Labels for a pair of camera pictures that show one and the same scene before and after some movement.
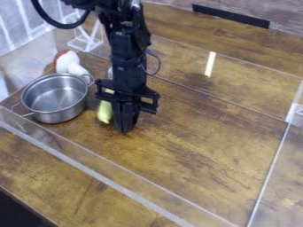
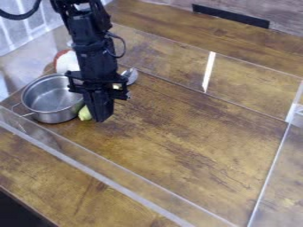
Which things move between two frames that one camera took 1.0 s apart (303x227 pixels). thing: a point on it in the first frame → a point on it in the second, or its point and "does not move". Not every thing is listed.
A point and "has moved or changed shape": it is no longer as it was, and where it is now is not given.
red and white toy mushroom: [67, 63] does not move
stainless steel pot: [55, 97] does not move
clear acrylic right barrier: [280, 205] does not move
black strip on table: [232, 16] does not move
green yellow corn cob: [106, 108] has moved or changed shape
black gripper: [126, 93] → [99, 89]
